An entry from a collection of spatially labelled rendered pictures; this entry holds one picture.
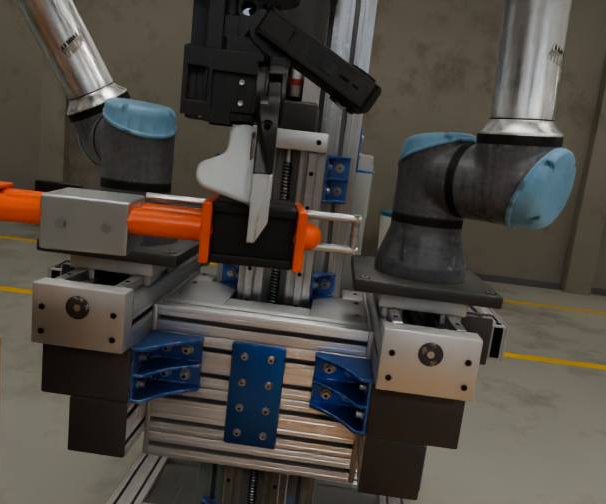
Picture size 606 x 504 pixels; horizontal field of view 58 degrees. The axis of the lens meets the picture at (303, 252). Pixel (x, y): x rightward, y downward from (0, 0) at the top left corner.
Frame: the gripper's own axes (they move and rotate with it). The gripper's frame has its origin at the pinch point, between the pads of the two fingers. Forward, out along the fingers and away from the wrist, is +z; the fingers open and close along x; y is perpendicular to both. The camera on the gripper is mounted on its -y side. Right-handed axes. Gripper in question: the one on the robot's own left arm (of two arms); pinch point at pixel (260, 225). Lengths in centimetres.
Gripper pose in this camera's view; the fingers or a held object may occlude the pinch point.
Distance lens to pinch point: 48.4
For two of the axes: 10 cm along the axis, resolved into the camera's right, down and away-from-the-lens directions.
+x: 0.8, 1.7, -9.8
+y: -9.9, -1.0, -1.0
